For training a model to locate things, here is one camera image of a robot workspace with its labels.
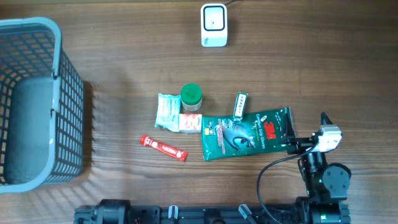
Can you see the red white small box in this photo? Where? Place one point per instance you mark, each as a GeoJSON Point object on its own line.
{"type": "Point", "coordinates": [190, 123]}

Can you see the green 3M gloves package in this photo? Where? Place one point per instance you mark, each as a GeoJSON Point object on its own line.
{"type": "Point", "coordinates": [257, 133]}

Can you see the green lid jar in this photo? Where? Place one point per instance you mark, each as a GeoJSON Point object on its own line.
{"type": "Point", "coordinates": [191, 97]}

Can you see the white barcode scanner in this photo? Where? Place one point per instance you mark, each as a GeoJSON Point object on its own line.
{"type": "Point", "coordinates": [214, 25]}

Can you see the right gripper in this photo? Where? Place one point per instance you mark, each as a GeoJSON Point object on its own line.
{"type": "Point", "coordinates": [299, 144]}

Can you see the grey plastic mesh basket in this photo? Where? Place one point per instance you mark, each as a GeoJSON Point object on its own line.
{"type": "Point", "coordinates": [42, 107]}

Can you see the green white slim box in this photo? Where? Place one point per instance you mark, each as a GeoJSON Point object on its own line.
{"type": "Point", "coordinates": [239, 107]}

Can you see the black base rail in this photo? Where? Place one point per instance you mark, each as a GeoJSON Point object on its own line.
{"type": "Point", "coordinates": [173, 214]}

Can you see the light green wipes packet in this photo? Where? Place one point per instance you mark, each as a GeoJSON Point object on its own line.
{"type": "Point", "coordinates": [168, 112]}

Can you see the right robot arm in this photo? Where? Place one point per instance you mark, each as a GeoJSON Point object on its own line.
{"type": "Point", "coordinates": [326, 183]}

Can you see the red white package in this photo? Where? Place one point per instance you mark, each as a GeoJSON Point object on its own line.
{"type": "Point", "coordinates": [163, 148]}

